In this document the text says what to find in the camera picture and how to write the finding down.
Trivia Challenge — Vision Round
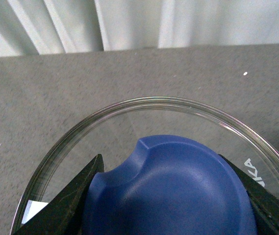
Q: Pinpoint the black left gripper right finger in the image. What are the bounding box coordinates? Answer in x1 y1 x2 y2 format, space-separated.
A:
221 155 279 235

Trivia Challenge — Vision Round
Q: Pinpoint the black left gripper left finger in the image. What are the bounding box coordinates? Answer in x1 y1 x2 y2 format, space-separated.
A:
14 154 104 235

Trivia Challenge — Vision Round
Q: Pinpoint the glass lid blue knob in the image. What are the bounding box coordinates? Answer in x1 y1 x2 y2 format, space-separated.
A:
11 97 279 235

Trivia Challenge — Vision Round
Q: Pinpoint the white curtain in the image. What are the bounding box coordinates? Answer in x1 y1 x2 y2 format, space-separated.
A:
0 0 279 57

